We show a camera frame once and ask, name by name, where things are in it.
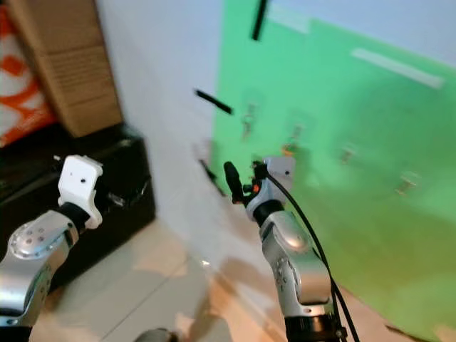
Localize long white tape strip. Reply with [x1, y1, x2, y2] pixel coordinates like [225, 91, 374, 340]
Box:
[351, 48, 447, 90]

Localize green wall board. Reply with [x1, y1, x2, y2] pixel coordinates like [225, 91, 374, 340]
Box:
[210, 0, 456, 342]

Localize black tape strip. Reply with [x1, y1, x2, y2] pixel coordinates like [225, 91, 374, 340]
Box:
[251, 0, 270, 41]
[194, 88, 234, 115]

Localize grey robot foot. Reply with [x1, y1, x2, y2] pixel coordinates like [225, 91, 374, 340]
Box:
[134, 328, 172, 342]

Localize black cabinet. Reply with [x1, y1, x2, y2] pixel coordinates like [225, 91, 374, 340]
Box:
[0, 123, 157, 273]

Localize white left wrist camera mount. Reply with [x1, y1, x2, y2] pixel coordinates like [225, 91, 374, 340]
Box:
[58, 155, 105, 229]

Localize orange and white bag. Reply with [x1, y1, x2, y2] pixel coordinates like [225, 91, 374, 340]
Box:
[0, 7, 59, 148]

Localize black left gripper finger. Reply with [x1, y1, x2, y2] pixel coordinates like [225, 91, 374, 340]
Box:
[120, 178, 154, 207]

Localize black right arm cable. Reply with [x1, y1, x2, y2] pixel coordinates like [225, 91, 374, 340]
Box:
[269, 173, 362, 342]

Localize clear adhesive wall hook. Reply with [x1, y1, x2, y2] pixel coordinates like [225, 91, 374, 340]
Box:
[241, 93, 261, 118]
[395, 171, 422, 197]
[287, 114, 308, 140]
[338, 142, 361, 165]

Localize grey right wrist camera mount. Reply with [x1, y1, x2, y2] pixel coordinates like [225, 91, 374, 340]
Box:
[262, 155, 297, 209]

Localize brown cardboard box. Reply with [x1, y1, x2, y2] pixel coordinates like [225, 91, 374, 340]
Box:
[7, 0, 124, 138]

